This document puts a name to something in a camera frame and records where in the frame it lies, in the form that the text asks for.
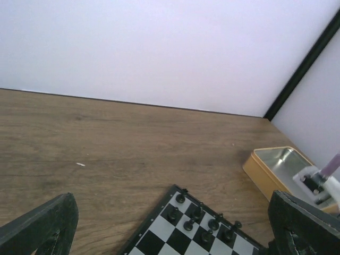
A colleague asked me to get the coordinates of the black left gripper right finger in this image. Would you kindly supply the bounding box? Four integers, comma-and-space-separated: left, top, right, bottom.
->
267, 190, 339, 254

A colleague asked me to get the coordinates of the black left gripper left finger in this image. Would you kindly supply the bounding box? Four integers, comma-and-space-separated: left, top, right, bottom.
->
1, 193, 79, 254

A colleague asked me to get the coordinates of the black chess rook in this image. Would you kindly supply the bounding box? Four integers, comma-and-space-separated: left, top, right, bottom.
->
183, 218, 196, 231

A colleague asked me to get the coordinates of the black chess pawn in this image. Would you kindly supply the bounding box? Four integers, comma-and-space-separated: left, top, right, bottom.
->
167, 207, 179, 222

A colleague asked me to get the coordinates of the black chess piece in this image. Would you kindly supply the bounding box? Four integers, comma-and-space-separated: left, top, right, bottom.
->
201, 229, 213, 244
192, 202, 203, 222
208, 213, 223, 231
175, 189, 188, 204
223, 220, 242, 242

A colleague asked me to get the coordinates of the black white chess board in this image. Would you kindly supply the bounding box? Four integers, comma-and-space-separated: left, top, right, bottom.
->
118, 184, 264, 254

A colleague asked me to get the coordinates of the gold metal tin box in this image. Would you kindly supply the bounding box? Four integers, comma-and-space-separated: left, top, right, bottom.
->
243, 146, 339, 213

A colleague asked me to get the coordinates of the black enclosure corner post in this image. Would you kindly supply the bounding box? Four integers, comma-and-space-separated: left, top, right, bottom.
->
263, 8, 339, 121

